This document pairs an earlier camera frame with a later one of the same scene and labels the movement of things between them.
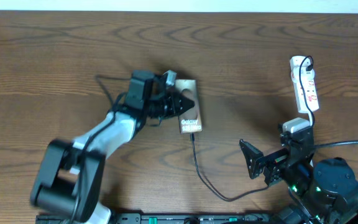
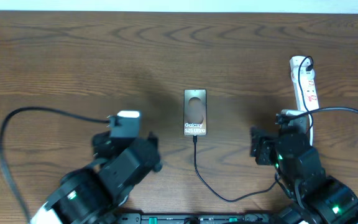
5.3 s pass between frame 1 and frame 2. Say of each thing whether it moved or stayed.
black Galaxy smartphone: moved
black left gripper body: moved
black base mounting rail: stayed
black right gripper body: moved
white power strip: stayed
